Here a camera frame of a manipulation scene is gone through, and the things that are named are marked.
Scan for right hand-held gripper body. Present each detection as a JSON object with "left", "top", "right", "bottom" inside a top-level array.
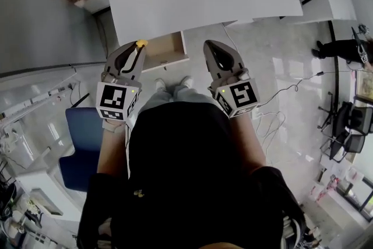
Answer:
[{"left": 206, "top": 67, "right": 261, "bottom": 120}]

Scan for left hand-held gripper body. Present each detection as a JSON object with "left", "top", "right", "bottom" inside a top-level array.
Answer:
[{"left": 95, "top": 65, "right": 143, "bottom": 122}]

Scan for wooden drawer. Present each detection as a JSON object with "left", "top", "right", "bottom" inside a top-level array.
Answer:
[{"left": 142, "top": 31, "right": 191, "bottom": 73}]

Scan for person's right forearm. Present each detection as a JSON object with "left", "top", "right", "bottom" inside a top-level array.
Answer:
[{"left": 229, "top": 113, "right": 268, "bottom": 173}]

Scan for person's left forearm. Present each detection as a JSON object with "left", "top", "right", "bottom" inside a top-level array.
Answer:
[{"left": 96, "top": 125, "right": 129, "bottom": 176}]

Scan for person's white shoe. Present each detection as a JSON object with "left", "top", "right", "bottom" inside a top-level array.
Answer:
[
  {"left": 180, "top": 75, "right": 194, "bottom": 89},
  {"left": 154, "top": 78, "right": 167, "bottom": 94}
]

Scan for person's blue jeans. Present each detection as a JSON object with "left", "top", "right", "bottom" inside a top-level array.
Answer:
[{"left": 139, "top": 84, "right": 223, "bottom": 115}]

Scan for blue chair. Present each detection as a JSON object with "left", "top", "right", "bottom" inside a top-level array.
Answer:
[{"left": 59, "top": 107, "right": 103, "bottom": 192}]

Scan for white shelving rack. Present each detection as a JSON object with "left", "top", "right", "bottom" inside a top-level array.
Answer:
[{"left": 0, "top": 66, "right": 83, "bottom": 156}]

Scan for person's black shirt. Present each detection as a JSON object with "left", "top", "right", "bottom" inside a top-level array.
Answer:
[{"left": 76, "top": 101, "right": 307, "bottom": 249}]

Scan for black office chair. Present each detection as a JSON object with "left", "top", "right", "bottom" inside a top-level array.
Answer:
[{"left": 316, "top": 92, "right": 373, "bottom": 163}]

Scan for framed painting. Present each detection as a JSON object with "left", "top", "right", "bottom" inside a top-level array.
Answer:
[{"left": 354, "top": 69, "right": 373, "bottom": 103}]

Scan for white cable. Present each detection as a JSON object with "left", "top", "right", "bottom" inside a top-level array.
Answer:
[{"left": 255, "top": 110, "right": 288, "bottom": 156}]

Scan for grey cable with adapter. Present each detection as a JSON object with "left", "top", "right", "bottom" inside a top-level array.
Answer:
[{"left": 256, "top": 71, "right": 325, "bottom": 109}]

